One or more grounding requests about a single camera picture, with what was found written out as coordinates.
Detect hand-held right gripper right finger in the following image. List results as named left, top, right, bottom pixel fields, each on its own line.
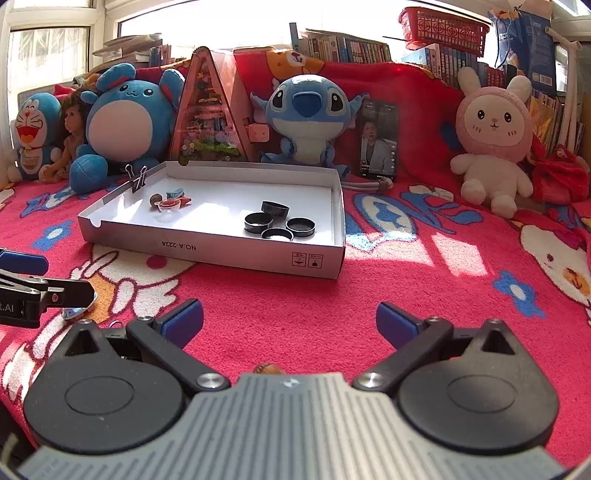
left=353, top=302, right=520, bottom=393

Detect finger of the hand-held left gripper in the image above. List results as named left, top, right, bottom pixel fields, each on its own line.
left=0, top=273, right=96, bottom=311
left=0, top=249, right=49, bottom=277

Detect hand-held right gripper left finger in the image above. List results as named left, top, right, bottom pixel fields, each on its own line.
left=51, top=299, right=232, bottom=393

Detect small silvery cap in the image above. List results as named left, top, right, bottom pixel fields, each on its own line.
left=62, top=295, right=99, bottom=320

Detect white cardboard box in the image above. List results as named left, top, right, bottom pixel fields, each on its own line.
left=77, top=161, right=346, bottom=280

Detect red printed blanket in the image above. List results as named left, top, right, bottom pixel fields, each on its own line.
left=0, top=48, right=591, bottom=462

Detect blue cat plush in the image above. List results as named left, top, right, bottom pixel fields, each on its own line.
left=6, top=92, right=64, bottom=184

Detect black binder clip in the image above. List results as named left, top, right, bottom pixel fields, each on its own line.
left=124, top=164, right=149, bottom=194

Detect brown-haired doll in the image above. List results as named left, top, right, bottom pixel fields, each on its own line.
left=39, top=90, right=93, bottom=184

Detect blue round mouse plush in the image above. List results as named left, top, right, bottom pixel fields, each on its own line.
left=69, top=63, right=186, bottom=195

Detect black smartphone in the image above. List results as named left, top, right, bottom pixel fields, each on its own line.
left=359, top=99, right=399, bottom=182

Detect pink triangular toy house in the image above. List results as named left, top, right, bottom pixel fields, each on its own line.
left=168, top=48, right=260, bottom=167

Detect pink rabbit plush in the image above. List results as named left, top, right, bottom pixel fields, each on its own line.
left=450, top=66, right=534, bottom=220

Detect blue alien plush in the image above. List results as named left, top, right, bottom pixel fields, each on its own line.
left=250, top=75, right=363, bottom=179

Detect crumpled red cloth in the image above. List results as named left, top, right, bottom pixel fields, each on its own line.
left=526, top=137, right=591, bottom=206

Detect stack of papers and books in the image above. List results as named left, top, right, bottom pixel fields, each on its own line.
left=91, top=34, right=172, bottom=68

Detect yellow upright books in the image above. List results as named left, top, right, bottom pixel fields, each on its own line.
left=528, top=89, right=567, bottom=158

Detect row of dark-spined books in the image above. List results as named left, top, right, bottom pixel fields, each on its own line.
left=401, top=43, right=507, bottom=91

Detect white pipe rack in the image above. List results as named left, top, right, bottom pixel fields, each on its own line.
left=545, top=25, right=583, bottom=154

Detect red plastic basket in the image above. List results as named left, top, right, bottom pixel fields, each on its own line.
left=399, top=6, right=489, bottom=49

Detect blue paper bag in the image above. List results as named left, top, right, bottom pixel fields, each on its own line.
left=486, top=8, right=557, bottom=98

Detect grey coiled cable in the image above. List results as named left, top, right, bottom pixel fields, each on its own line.
left=341, top=177, right=394, bottom=193

